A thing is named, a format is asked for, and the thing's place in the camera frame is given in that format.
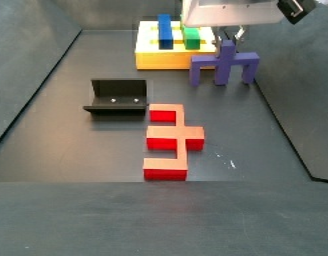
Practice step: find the black angle bracket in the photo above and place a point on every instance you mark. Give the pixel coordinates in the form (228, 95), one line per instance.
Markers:
(118, 95)

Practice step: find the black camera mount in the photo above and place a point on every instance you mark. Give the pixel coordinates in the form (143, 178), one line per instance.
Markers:
(296, 9)

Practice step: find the red branched block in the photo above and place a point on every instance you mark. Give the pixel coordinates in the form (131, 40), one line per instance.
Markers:
(171, 135)

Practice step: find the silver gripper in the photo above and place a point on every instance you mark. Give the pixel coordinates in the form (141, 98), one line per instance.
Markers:
(210, 13)

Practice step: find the blue long bar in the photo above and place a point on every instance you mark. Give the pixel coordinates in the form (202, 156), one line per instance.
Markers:
(166, 37)

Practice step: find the purple three-legged block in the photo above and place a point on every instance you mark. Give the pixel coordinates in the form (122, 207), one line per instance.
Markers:
(224, 62)

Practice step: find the yellow slotted board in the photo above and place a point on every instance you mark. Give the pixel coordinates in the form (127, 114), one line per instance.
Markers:
(153, 58)

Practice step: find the green long bar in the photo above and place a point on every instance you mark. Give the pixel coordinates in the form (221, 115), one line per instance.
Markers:
(192, 37)

